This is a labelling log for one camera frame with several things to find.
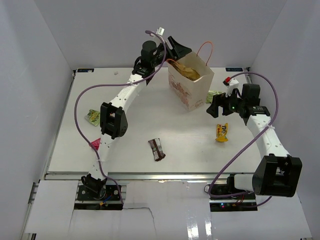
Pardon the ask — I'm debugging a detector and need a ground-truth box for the yellow candy packet right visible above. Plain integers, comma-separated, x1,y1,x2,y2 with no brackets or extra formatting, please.
215,123,229,143

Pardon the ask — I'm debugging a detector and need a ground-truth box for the cream paper bag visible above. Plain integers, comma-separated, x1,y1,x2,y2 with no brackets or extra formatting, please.
166,41,215,111

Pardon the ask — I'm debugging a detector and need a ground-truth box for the green snack packet left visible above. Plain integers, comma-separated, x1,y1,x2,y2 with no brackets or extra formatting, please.
84,109,100,127

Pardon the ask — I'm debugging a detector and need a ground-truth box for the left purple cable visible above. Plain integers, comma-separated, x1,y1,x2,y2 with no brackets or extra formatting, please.
74,29,168,206

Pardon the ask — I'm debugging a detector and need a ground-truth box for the large brown snack bag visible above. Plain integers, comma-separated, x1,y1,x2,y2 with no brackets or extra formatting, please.
171,62,200,81

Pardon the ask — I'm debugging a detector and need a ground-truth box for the red snack packet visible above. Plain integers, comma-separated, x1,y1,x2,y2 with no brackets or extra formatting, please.
89,138,101,151

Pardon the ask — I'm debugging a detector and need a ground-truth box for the green snack packet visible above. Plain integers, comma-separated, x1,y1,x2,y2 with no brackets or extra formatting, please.
84,109,100,127
205,90,223,104

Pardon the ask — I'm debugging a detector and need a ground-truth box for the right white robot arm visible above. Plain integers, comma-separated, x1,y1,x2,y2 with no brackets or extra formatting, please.
206,83,303,200

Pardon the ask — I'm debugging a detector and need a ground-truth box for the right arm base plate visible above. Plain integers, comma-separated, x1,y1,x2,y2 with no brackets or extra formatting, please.
209,184,258,213

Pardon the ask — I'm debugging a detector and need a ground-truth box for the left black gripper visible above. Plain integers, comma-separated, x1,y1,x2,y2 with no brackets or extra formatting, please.
151,36,192,68

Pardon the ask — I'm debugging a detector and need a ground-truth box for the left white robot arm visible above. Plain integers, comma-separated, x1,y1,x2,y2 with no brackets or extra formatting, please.
81,36,192,200

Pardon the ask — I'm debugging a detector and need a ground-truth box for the green snack packet right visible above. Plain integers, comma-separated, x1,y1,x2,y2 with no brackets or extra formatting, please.
205,90,223,104

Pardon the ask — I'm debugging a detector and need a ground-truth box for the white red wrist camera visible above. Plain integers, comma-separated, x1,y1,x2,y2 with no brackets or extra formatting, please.
223,77,239,97

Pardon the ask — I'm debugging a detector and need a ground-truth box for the brown chocolate bar wrapper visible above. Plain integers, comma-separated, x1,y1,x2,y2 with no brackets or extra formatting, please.
148,138,166,162

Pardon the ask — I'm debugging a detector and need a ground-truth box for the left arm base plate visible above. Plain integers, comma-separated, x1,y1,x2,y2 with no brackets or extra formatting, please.
74,185,123,211

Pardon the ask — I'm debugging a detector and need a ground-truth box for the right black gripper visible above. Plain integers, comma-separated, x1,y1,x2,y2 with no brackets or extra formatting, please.
207,88,246,119

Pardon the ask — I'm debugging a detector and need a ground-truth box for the aluminium front rail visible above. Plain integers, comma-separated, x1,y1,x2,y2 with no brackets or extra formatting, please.
44,172,217,181

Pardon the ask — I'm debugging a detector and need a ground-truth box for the white foam board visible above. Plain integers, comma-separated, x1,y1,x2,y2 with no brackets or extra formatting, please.
24,180,312,240

